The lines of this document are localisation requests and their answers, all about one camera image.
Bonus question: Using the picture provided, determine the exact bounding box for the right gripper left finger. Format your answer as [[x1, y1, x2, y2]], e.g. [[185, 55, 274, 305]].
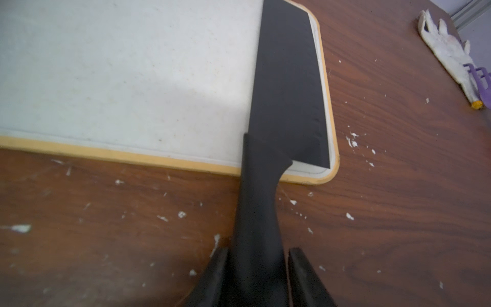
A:
[[184, 248, 228, 307]]

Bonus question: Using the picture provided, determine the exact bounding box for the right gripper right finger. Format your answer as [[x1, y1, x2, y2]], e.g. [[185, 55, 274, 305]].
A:
[[288, 248, 337, 307]]

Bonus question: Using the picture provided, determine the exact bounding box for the black kitchen knife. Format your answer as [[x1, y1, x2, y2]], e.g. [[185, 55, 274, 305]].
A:
[[221, 1, 330, 306]]

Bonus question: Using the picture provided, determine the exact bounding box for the white cutting board orange rim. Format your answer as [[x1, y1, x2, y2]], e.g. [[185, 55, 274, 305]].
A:
[[1, 1, 340, 185]]

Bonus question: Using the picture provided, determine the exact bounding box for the purple pink toy rake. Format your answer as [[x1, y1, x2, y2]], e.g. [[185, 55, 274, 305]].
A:
[[464, 63, 490, 109]]

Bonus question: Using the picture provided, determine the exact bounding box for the white work glove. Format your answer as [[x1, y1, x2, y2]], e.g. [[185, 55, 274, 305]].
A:
[[418, 10, 484, 109]]

